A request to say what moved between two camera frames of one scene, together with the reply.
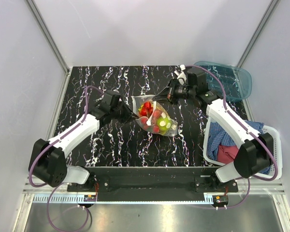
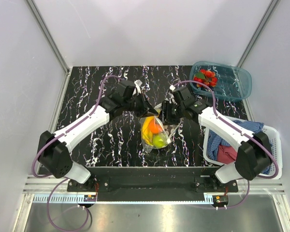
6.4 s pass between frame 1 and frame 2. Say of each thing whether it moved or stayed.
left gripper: moved
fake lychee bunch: moved
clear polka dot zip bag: moved
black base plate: stayed
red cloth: stayed
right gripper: moved
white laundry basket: stayed
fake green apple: moved
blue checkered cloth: stayed
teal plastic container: stayed
